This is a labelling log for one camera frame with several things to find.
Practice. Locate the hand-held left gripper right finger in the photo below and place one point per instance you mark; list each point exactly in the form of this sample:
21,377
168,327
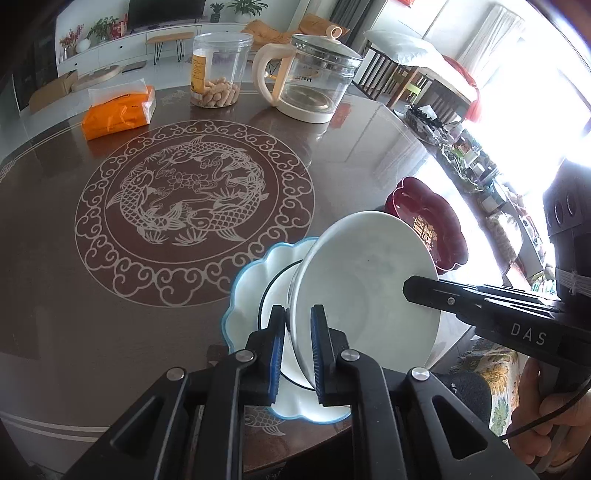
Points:
317,360

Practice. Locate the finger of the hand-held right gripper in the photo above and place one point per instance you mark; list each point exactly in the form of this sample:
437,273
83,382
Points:
480,309
521,297

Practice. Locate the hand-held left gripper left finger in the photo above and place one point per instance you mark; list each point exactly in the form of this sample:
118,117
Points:
276,364

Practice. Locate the white bowl with black rim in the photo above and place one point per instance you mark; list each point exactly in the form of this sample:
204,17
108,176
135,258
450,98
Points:
277,300

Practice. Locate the blue scalloped bowl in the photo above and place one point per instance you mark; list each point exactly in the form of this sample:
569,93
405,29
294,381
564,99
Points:
249,281

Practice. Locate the white bowl with blue print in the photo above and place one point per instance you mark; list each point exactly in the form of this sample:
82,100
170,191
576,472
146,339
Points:
369,286

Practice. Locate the person's right hand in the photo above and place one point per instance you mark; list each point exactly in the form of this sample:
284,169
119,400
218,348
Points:
531,406

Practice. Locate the floral patterned cloth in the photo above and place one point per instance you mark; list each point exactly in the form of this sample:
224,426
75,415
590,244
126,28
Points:
494,383

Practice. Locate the red cloth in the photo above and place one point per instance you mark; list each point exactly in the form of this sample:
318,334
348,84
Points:
471,97

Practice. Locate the basket of small clutter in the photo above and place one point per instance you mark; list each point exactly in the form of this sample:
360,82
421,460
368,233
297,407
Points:
427,122

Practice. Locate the white sheer curtain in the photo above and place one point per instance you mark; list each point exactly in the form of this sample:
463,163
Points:
489,32

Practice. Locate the white pillow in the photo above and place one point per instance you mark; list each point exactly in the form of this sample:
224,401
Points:
401,46

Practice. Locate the dark wooden chair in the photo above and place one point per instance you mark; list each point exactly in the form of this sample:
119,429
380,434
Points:
378,69

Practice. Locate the orange tissue pack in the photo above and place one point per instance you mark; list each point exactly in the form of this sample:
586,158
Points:
120,113

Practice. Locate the clear plastic snack jar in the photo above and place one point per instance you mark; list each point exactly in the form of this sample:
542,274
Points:
219,69

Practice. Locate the grey curtain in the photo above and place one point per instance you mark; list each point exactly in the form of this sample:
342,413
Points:
355,18

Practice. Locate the wooden bench with hairpin legs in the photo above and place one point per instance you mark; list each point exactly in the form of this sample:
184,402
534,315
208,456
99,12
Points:
168,39

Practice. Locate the white television cabinet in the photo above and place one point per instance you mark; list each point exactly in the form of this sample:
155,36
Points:
134,50

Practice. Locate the cardboard box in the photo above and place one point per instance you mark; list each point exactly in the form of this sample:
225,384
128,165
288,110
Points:
51,92

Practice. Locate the small green potted plant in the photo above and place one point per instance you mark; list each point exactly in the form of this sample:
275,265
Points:
216,13

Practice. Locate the large green potted plant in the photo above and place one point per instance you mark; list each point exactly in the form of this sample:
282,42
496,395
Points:
249,7

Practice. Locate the black television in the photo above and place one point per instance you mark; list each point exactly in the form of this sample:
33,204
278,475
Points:
166,11

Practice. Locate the leafy plant in pot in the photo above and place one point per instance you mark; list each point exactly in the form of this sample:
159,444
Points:
104,28

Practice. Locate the red flowers in white vase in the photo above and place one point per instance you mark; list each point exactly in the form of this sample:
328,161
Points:
75,41

